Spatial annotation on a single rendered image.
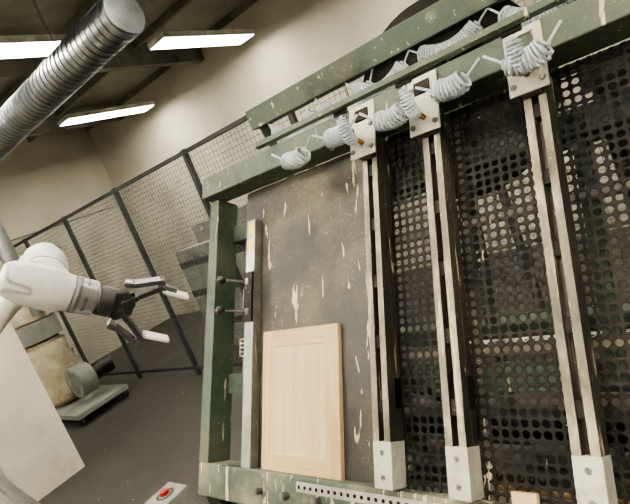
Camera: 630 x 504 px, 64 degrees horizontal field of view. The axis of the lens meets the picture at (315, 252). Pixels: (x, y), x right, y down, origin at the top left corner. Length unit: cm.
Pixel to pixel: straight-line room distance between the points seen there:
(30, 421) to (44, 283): 419
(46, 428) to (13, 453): 32
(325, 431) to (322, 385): 15
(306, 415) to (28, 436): 394
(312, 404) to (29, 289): 95
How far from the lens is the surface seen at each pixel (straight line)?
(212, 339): 216
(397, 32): 216
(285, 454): 187
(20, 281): 129
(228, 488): 207
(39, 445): 548
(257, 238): 206
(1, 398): 534
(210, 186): 228
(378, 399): 153
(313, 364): 177
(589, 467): 130
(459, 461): 141
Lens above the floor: 181
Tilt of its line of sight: 9 degrees down
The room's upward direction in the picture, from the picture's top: 22 degrees counter-clockwise
